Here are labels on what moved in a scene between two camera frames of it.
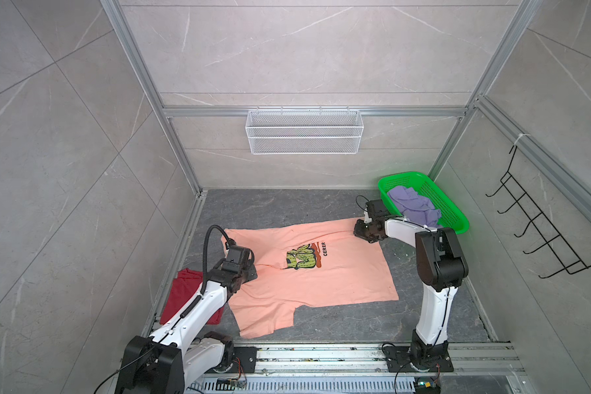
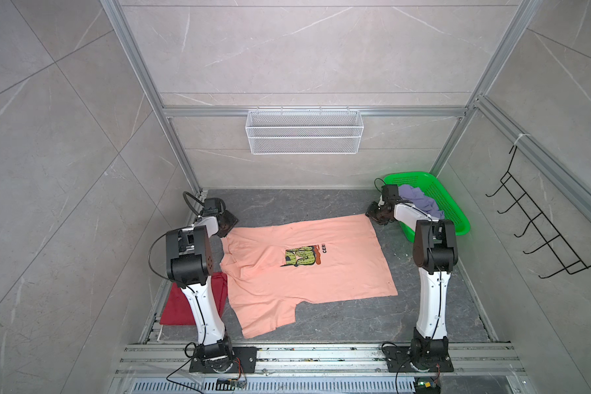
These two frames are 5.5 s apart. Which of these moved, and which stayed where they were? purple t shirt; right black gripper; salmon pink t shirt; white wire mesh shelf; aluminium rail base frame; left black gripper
Moved: left black gripper; right black gripper
Stayed: salmon pink t shirt; purple t shirt; aluminium rail base frame; white wire mesh shelf
